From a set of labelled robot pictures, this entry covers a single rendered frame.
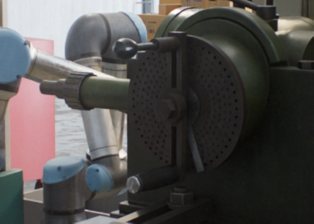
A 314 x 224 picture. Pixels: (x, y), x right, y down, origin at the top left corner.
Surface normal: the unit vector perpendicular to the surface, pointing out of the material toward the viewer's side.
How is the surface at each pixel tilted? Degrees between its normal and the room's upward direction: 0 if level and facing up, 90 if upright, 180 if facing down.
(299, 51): 53
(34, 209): 90
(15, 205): 90
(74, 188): 90
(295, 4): 90
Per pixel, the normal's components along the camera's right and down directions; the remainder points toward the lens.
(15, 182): 0.88, 0.07
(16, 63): 0.34, 0.00
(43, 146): 0.57, 0.11
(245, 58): 0.36, -0.51
